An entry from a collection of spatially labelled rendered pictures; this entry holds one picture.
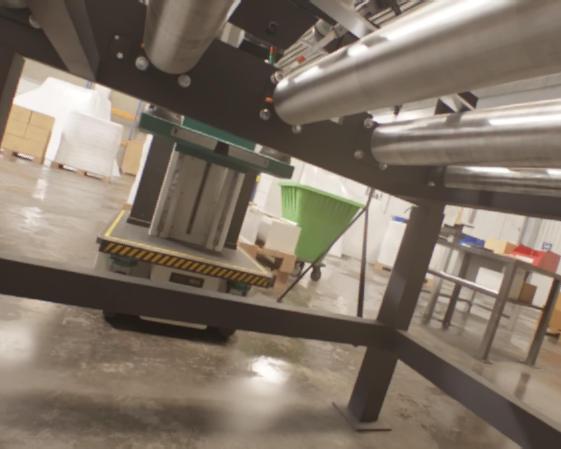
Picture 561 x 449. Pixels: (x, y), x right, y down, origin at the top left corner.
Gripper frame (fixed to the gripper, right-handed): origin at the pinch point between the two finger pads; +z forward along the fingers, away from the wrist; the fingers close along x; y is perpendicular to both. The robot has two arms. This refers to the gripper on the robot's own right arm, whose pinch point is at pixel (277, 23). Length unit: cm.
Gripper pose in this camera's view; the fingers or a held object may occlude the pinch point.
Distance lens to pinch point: 107.8
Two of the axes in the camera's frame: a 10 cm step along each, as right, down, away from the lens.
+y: 1.1, -9.8, 1.7
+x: 8.9, 1.7, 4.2
